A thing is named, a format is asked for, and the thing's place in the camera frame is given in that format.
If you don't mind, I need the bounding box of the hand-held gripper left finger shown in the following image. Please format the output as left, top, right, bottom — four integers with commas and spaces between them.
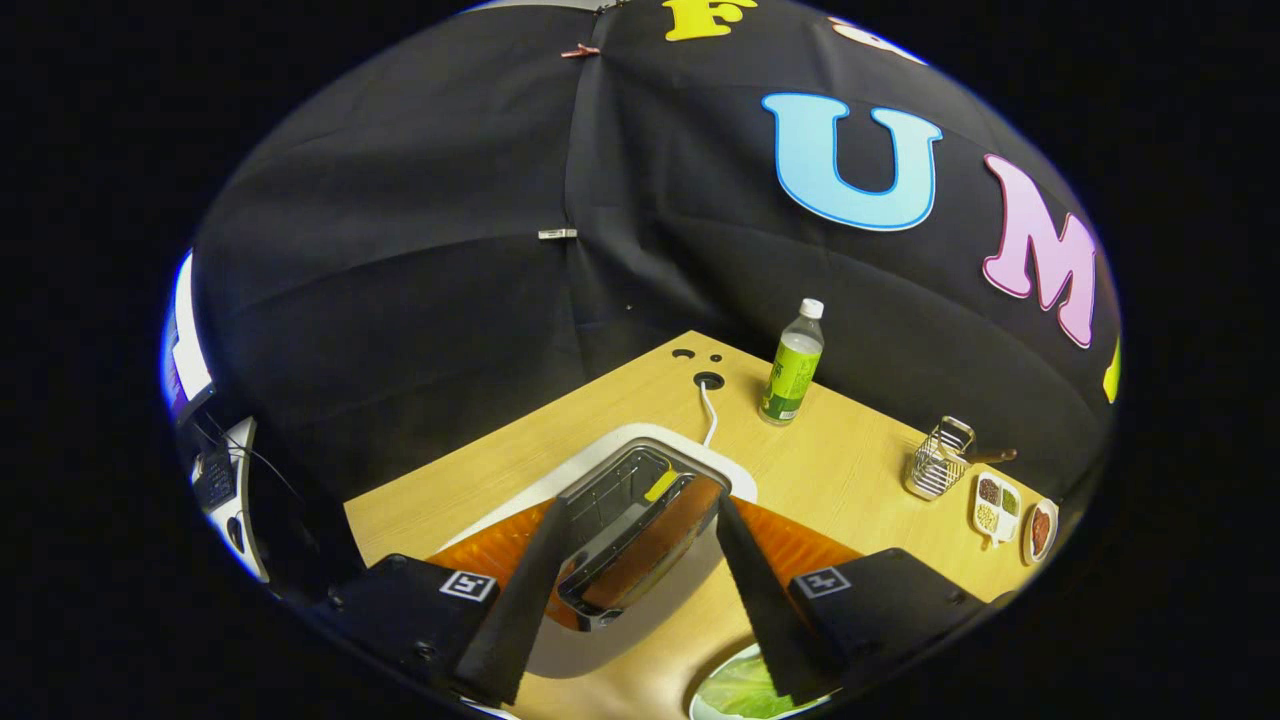
325, 497, 576, 708

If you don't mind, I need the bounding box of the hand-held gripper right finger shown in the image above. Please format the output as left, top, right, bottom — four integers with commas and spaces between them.
715, 495, 1011, 701

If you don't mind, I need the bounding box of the green lettuce leaf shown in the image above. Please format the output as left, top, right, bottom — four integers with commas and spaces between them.
700, 655, 801, 719

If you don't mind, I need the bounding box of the pale green round plate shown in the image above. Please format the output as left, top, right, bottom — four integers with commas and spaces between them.
688, 643, 831, 720

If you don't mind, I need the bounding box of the white toaster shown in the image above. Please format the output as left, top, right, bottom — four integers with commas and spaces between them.
440, 423, 758, 681

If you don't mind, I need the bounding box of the green label plastic bottle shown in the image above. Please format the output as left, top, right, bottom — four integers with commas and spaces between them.
758, 298, 826, 426

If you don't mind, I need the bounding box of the white divided dish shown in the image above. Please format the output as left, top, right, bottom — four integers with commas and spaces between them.
972, 472, 1022, 548

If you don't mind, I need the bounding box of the white oval plate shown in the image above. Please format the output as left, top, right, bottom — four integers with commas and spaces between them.
1022, 498, 1059, 566

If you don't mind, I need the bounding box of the black backdrop cloth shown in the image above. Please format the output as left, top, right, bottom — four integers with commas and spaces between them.
190, 0, 1123, 601

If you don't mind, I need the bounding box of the metal wire utensil holder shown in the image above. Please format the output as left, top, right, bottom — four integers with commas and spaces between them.
903, 416, 976, 501

